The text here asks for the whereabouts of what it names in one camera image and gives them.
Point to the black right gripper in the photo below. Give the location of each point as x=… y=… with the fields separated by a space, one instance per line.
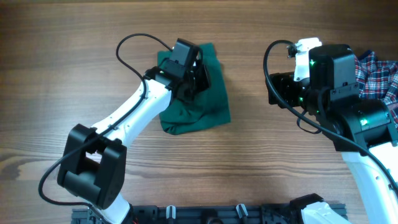
x=283 y=83

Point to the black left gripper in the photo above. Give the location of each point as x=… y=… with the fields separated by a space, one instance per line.
x=204 y=83

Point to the dark green cloth garment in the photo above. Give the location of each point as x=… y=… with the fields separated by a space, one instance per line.
x=205 y=110

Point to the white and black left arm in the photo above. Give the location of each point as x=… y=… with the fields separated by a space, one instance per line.
x=94 y=161

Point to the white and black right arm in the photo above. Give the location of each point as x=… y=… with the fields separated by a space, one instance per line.
x=324 y=92

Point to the plaid red blue shirt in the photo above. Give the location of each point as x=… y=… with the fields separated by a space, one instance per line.
x=377 y=80

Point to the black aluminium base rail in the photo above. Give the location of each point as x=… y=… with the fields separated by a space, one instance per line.
x=267 y=213

